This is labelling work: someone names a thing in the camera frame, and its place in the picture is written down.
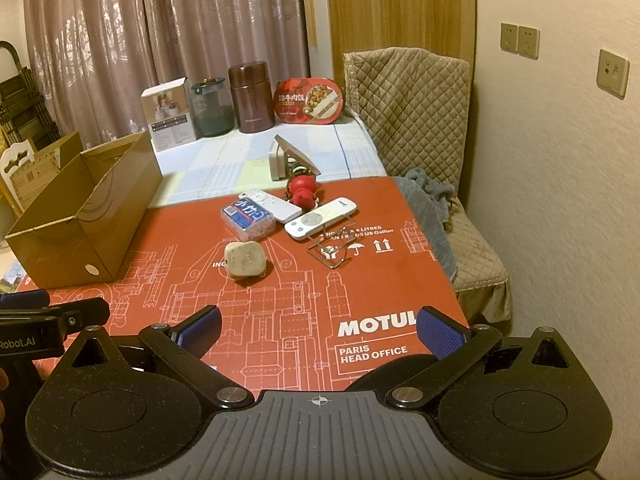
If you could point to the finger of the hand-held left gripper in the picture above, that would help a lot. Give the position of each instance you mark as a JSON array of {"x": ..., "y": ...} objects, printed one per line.
[
  {"x": 82, "y": 312},
  {"x": 22, "y": 300}
]

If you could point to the white product box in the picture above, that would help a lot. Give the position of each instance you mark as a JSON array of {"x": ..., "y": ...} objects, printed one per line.
[{"x": 170, "y": 120}]

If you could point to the blue green milk carton box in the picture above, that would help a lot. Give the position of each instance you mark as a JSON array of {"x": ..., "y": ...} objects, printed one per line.
[{"x": 10, "y": 280}]

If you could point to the pink patterned curtain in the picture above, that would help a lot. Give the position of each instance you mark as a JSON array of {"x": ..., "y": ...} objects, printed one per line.
[{"x": 125, "y": 35}]

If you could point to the pastel checked tablecloth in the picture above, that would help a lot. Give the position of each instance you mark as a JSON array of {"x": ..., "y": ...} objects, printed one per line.
[{"x": 225, "y": 160}]

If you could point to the red figurine toy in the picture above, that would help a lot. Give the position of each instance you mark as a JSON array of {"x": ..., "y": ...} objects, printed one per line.
[{"x": 302, "y": 191}]

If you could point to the blue clear plastic card box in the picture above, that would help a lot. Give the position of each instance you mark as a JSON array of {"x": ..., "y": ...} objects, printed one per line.
[{"x": 247, "y": 217}]

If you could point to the brown metal thermos canister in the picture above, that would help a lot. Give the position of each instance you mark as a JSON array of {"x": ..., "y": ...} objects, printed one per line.
[{"x": 250, "y": 100}]

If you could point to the dark green glass jar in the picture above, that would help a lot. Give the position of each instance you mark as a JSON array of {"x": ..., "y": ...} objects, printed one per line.
[{"x": 212, "y": 115}]

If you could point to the brown cardboard box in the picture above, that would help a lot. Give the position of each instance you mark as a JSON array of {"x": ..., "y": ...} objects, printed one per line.
[{"x": 100, "y": 230}]

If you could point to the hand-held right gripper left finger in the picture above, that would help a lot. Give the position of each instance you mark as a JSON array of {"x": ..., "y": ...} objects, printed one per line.
[{"x": 200, "y": 329}]

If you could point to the printed cardboard shipping box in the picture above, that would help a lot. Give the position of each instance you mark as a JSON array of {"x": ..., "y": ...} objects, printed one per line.
[{"x": 45, "y": 165}]

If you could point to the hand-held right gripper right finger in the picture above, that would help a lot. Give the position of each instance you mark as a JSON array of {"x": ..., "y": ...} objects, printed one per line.
[{"x": 440, "y": 332}]

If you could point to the beige plug adapter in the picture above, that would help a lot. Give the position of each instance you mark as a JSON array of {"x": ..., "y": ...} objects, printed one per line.
[{"x": 243, "y": 259}]

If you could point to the white small device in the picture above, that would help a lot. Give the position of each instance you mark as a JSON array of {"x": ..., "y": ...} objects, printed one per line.
[{"x": 277, "y": 165}]

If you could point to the black folding ladder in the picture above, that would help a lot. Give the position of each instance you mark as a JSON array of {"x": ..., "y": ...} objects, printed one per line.
[{"x": 25, "y": 105}]

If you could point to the beige wall socket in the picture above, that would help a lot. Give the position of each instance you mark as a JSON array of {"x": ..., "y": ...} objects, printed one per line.
[
  {"x": 528, "y": 41},
  {"x": 509, "y": 37}
]

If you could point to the grey fleece blanket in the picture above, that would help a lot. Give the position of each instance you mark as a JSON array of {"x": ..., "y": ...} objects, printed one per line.
[{"x": 430, "y": 200}]

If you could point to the wooden wardrobe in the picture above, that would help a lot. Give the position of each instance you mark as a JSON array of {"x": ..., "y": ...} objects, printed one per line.
[{"x": 400, "y": 5}]

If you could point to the red oval food container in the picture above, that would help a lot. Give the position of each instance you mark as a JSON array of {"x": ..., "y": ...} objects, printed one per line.
[{"x": 310, "y": 100}]

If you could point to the white rounded remote control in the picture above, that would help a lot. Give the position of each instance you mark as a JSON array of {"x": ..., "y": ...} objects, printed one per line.
[{"x": 320, "y": 219}]

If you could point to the white ornate chair back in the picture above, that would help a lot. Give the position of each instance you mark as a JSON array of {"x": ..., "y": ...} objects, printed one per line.
[{"x": 15, "y": 160}]

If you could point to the red printed cardboard sheet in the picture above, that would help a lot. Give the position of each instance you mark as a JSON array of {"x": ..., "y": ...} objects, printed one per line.
[{"x": 300, "y": 310}]

